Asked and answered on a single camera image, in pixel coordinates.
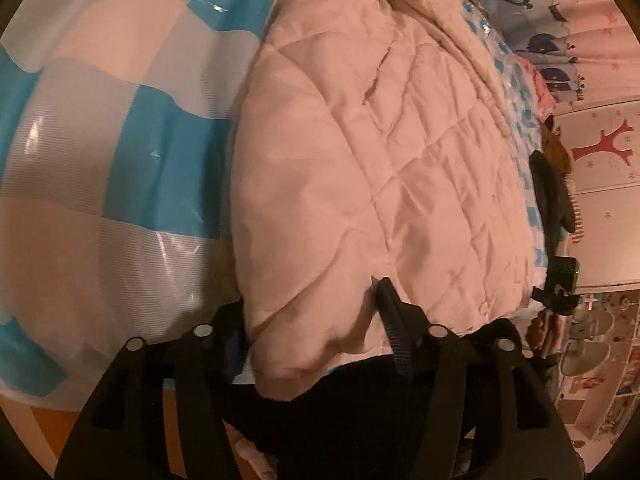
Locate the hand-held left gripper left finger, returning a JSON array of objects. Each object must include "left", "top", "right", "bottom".
[{"left": 55, "top": 305, "right": 247, "bottom": 480}]

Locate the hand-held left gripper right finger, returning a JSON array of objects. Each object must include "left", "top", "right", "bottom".
[{"left": 375, "top": 277, "right": 586, "bottom": 480}]

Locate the white quilted coat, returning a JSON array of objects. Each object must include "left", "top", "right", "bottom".
[{"left": 230, "top": 0, "right": 538, "bottom": 401}]

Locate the black garment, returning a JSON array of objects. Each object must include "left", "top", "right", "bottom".
[{"left": 529, "top": 151, "right": 577, "bottom": 233}]

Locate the wardrobe with tree decal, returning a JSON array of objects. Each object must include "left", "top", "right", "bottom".
[{"left": 550, "top": 95, "right": 640, "bottom": 291}]

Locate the person's black clothing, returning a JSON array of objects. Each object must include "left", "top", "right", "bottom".
[{"left": 225, "top": 317, "right": 556, "bottom": 480}]

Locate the cluttered shelf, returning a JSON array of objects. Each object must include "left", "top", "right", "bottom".
[{"left": 555, "top": 292, "right": 640, "bottom": 456}]

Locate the brown plush toy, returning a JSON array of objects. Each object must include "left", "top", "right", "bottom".
[{"left": 541, "top": 117, "right": 572, "bottom": 173}]

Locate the pink cloth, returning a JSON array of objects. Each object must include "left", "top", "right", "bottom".
[{"left": 515, "top": 55, "right": 557, "bottom": 111}]

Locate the blue checkered bed cover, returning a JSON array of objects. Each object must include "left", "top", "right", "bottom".
[{"left": 0, "top": 0, "right": 551, "bottom": 411}]

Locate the whale print curtain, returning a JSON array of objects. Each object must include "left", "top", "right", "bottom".
[{"left": 440, "top": 0, "right": 640, "bottom": 106}]

